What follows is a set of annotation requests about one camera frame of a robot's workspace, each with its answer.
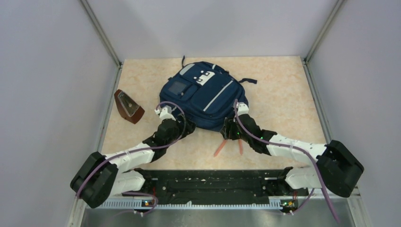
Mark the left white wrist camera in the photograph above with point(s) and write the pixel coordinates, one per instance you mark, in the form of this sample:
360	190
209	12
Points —
165	113

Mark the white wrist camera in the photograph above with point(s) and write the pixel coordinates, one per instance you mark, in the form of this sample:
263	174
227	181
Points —
165	113
241	108

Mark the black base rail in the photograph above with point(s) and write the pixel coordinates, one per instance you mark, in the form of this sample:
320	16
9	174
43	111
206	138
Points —
217	187

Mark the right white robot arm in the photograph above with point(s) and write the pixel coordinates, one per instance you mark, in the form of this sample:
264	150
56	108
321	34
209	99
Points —
330	167

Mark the navy blue backpack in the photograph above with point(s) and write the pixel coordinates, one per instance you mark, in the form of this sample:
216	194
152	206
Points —
205	92

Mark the orange pen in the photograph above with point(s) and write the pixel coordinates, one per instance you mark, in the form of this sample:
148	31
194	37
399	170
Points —
241	149
218	150

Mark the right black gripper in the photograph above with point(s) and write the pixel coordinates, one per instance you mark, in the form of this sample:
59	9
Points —
227	131

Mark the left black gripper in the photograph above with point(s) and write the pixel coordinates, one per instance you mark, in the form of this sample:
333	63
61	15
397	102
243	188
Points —
190	126

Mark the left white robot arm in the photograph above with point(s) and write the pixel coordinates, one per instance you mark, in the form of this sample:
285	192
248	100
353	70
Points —
102	176

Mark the brown wedge stand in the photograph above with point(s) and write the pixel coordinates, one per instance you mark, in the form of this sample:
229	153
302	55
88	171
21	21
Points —
127	107

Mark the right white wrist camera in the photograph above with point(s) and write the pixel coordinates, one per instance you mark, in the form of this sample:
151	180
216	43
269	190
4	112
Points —
241	108

